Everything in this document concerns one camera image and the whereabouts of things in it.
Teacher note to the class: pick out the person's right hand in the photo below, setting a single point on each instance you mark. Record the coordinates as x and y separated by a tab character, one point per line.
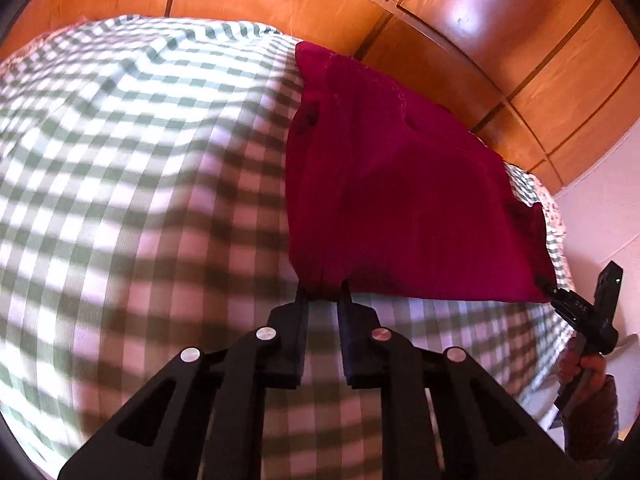
585	367

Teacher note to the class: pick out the person's right forearm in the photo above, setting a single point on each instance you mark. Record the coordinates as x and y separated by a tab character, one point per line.
595	420

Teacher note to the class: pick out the wooden wardrobe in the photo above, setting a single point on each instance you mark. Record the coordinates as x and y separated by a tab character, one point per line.
450	25

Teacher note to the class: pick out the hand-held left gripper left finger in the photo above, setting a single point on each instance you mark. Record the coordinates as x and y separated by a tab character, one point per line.
295	340

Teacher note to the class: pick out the dark red sweater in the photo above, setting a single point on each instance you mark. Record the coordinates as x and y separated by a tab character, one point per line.
400	185

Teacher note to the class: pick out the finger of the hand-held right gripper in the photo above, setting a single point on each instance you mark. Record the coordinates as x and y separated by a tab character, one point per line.
546	288

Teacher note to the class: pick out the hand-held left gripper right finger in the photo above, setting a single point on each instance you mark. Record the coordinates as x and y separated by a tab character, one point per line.
350	340

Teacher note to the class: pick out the green white checkered blanket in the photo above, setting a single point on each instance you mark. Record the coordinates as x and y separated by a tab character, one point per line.
125	185

